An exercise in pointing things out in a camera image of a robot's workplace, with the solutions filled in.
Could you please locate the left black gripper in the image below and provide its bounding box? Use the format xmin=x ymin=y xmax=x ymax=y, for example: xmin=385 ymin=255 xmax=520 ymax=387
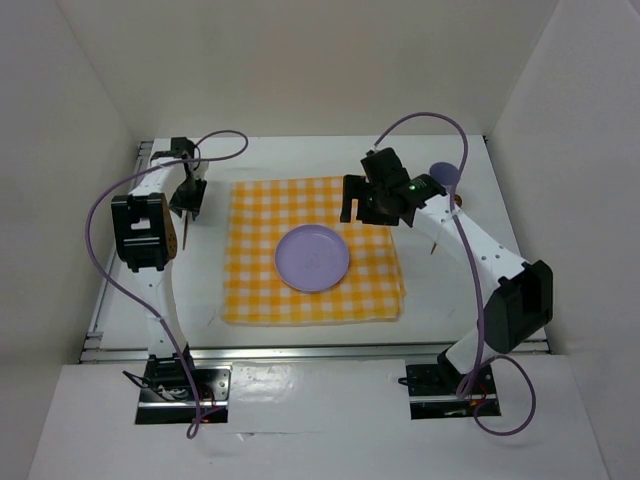
xmin=167 ymin=176 xmax=206 ymax=219

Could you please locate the yellow checkered cloth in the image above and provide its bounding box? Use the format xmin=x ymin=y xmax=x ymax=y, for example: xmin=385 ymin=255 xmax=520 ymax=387
xmin=223 ymin=176 xmax=406 ymax=326

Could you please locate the lavender plate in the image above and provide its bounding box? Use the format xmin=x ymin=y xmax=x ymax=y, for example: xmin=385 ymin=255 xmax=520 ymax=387
xmin=274 ymin=224 xmax=350 ymax=293

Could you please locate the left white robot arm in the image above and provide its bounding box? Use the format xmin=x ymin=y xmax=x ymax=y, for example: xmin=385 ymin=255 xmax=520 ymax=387
xmin=111 ymin=137 xmax=207 ymax=399

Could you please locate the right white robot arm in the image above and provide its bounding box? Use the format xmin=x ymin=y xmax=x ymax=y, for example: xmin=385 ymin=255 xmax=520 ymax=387
xmin=340 ymin=148 xmax=554 ymax=392

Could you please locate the copper fork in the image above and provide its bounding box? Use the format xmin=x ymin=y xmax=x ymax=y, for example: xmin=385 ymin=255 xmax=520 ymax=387
xmin=181 ymin=213 xmax=190 ymax=251

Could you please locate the lavender cup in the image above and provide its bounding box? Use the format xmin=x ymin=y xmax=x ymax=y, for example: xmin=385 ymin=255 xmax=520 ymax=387
xmin=429 ymin=162 xmax=460 ymax=193

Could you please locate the copper spoon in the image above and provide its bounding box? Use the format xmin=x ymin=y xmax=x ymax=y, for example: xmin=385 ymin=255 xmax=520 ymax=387
xmin=430 ymin=194 xmax=463 ymax=255

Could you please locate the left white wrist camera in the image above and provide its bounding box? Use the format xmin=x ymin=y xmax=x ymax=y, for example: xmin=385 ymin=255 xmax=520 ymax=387
xmin=191 ymin=162 xmax=208 ymax=179

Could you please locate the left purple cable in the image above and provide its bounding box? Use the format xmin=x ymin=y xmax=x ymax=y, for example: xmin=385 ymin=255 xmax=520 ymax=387
xmin=85 ymin=130 xmax=250 ymax=440

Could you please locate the aluminium front rail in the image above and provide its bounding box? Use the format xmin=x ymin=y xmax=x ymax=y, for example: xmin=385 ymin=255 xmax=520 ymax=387
xmin=79 ymin=341 xmax=550 ymax=364

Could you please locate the aluminium rail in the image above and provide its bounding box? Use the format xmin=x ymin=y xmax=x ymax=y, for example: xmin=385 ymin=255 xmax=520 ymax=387
xmin=79 ymin=341 xmax=550 ymax=364
xmin=83 ymin=139 xmax=154 ymax=343

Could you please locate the aluminium left rail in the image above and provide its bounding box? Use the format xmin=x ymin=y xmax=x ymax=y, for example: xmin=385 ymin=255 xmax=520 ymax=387
xmin=83 ymin=139 xmax=154 ymax=343

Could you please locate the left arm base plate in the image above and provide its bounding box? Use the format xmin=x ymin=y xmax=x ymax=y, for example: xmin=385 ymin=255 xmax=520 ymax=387
xmin=134 ymin=365 xmax=232 ymax=425

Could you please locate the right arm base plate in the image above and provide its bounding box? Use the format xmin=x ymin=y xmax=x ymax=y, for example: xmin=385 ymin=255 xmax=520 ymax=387
xmin=397 ymin=364 xmax=501 ymax=420

